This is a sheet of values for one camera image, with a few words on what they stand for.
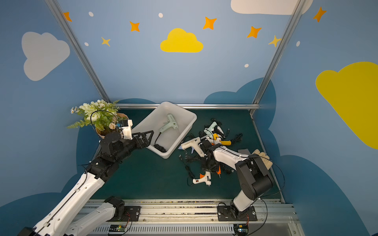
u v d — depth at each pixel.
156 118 1.07
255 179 0.46
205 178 0.85
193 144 0.98
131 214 0.74
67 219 0.41
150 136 0.69
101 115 0.78
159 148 0.98
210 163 0.77
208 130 1.07
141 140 0.64
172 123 1.11
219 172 0.89
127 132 0.63
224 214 0.74
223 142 1.00
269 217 0.74
